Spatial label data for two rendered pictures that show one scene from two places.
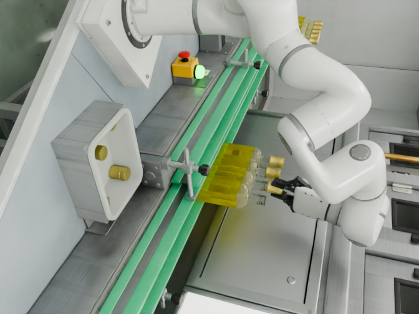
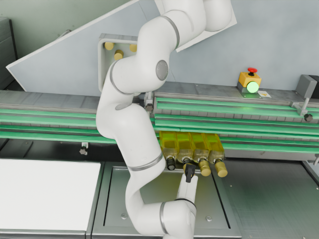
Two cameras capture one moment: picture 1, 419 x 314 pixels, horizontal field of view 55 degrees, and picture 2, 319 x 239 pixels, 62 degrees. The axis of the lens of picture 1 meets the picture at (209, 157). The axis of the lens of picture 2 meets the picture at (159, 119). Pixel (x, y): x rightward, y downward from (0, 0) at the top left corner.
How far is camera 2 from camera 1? 0.89 m
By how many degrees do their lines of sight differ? 52
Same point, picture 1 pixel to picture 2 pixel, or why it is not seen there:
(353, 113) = (132, 69)
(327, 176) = (102, 105)
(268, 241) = (157, 197)
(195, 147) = (174, 104)
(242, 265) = not seen: hidden behind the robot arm
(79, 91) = (134, 23)
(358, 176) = (106, 117)
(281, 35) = (166, 7)
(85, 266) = (79, 100)
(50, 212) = (85, 64)
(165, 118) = (192, 88)
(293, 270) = not seen: hidden behind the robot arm
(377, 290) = not seen: outside the picture
